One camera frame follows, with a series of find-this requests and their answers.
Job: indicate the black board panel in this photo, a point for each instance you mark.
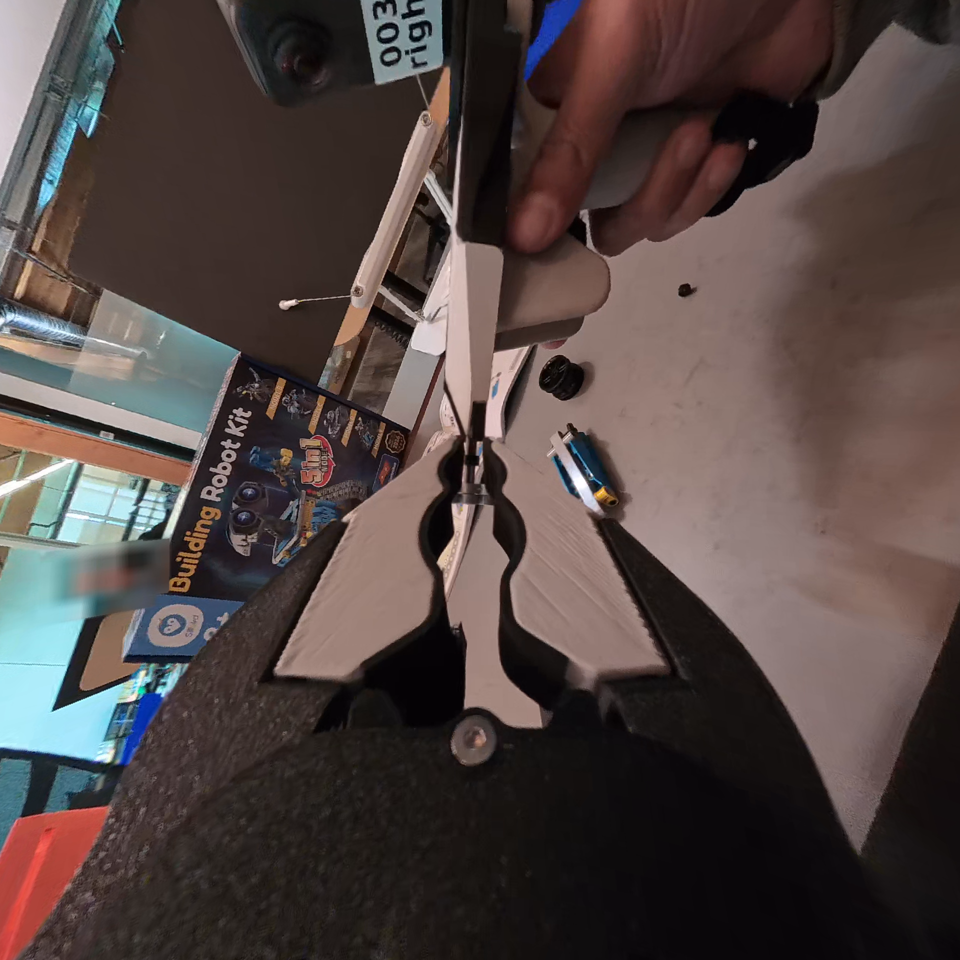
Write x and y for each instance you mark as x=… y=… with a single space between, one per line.
x=225 y=187

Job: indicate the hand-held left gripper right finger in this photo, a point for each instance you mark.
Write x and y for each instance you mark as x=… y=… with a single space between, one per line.
x=577 y=592

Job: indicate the grey axle connector piece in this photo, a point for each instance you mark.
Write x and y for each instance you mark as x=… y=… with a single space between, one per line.
x=474 y=497

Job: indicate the blue grey brick assembly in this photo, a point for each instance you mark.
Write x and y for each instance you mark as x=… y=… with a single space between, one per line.
x=581 y=472

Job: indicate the dark blue robot kit box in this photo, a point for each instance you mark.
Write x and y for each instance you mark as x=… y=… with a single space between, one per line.
x=262 y=480

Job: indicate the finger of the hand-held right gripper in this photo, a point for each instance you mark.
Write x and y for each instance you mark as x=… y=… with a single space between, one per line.
x=472 y=330

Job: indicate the person's right hand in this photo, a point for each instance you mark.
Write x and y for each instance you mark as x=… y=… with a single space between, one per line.
x=660 y=82

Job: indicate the beige back chair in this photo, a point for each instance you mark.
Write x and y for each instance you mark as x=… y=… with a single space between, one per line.
x=97 y=660

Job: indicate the grey desk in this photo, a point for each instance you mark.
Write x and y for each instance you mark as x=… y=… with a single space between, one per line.
x=750 y=465

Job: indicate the silver ventilation duct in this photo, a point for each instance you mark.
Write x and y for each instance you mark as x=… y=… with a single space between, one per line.
x=37 y=324

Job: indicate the black toy wheel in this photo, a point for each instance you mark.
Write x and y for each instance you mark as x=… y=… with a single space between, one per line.
x=561 y=377

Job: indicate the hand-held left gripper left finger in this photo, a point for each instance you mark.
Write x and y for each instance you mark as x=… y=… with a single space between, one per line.
x=360 y=600

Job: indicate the instruction booklet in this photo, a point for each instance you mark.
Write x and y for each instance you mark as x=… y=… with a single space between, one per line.
x=511 y=382

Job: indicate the orange plastic bin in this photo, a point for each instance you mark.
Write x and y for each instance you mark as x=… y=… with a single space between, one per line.
x=37 y=885

